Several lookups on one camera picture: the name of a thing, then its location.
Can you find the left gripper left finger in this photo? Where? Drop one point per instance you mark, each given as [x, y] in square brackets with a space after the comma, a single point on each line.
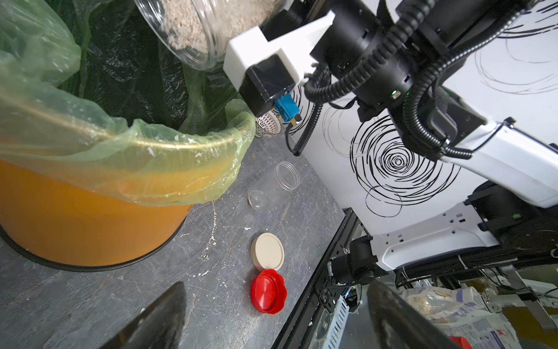
[160, 325]

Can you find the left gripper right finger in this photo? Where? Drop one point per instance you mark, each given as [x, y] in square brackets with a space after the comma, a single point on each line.
[398, 325]

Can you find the red jar lid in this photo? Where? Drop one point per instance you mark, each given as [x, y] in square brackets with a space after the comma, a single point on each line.
[268, 292]

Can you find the cream jar lid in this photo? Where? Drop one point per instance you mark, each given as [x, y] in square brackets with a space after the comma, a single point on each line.
[267, 252]

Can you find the yellow trash bin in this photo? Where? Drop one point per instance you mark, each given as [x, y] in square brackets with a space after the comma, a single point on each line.
[68, 228]

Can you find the cream lid oatmeal jar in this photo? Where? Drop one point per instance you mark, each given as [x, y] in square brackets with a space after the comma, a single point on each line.
[197, 32]

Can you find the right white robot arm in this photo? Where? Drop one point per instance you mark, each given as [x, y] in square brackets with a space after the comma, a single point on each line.
[400, 67]

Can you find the white round sink strainer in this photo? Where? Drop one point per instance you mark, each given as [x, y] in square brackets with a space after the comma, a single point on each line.
[268, 125]

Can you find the green plastic bin liner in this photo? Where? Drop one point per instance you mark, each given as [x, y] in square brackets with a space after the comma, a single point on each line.
[91, 97]

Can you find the white slotted cable duct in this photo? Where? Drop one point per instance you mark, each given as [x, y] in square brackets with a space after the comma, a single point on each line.
[337, 325]

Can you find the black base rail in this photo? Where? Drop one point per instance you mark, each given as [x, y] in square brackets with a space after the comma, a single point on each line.
[316, 303]

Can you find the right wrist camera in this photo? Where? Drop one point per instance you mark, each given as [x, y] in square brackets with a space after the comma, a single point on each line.
[264, 71]

